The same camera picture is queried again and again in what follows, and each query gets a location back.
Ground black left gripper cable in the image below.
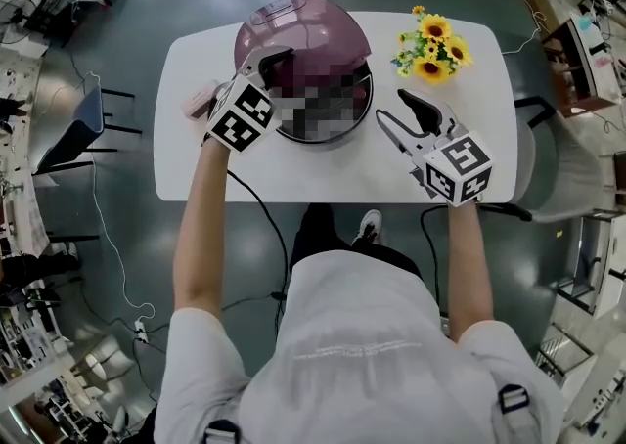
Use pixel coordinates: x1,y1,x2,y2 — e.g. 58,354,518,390
222,168,291,335

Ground person's white shoe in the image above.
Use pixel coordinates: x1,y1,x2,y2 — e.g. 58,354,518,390
350,208,384,247

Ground person's white shirt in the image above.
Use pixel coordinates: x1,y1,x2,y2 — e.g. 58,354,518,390
154,249,566,444

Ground grey chair with black legs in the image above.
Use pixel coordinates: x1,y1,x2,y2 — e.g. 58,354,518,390
481,95,608,225

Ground person's right forearm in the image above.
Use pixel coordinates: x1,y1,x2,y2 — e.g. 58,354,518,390
445,200,496,343

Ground round stool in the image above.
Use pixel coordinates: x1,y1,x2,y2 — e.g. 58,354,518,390
67,333,136,392

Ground blue chair with black legs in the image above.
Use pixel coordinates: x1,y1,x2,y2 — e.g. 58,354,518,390
31,84,144,177

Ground rice cooker base with pot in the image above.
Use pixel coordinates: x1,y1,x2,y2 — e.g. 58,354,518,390
266,63,376,146

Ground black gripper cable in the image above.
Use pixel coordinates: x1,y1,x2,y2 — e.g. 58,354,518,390
222,168,291,335
420,203,454,321

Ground grey backpack strap buckle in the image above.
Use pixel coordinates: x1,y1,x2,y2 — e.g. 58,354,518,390
202,420,244,444
497,383,531,415

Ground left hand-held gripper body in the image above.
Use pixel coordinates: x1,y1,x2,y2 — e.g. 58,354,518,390
202,73,279,155

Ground thin white power cable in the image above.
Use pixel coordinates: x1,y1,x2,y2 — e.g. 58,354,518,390
72,70,157,324

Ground person's black trousers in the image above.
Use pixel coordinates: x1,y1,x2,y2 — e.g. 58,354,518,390
290,202,425,283

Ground yellow sunflower bouquet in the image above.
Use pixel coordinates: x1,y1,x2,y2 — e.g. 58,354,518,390
390,5,475,87

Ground purple rice cooker lid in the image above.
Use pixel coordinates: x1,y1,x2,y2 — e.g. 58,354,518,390
233,0,373,87

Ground standing floor fan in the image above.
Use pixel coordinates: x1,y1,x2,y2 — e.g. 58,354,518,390
0,0,33,45

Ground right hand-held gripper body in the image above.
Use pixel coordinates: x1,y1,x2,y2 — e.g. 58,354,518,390
403,102,495,209

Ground person's left forearm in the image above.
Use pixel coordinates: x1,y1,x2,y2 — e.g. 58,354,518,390
171,138,232,317

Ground brown wooden desk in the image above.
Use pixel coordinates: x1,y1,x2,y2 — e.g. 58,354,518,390
540,16,620,118

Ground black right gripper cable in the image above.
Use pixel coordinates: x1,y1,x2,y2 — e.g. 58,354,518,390
420,203,454,321

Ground small pink box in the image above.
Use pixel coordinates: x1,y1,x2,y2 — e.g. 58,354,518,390
180,78,221,122

